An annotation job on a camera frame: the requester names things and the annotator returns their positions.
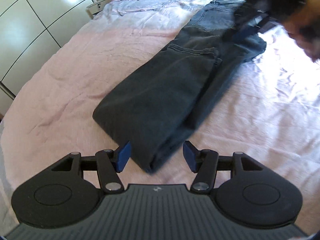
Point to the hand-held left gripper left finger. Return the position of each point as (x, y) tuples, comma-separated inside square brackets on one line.
[(123, 156)]

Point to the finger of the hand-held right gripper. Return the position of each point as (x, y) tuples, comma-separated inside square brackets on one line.
[(247, 31)]

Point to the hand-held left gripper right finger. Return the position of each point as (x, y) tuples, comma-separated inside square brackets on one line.
[(190, 156)]

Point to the dark grey jeans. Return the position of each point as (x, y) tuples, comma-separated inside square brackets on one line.
[(155, 100)]

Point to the person's right forearm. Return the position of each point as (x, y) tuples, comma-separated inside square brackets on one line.
[(300, 25)]

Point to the pink bed cover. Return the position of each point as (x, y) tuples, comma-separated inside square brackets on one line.
[(62, 80)]

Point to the white wardrobe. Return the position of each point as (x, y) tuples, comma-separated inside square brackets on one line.
[(30, 17)]

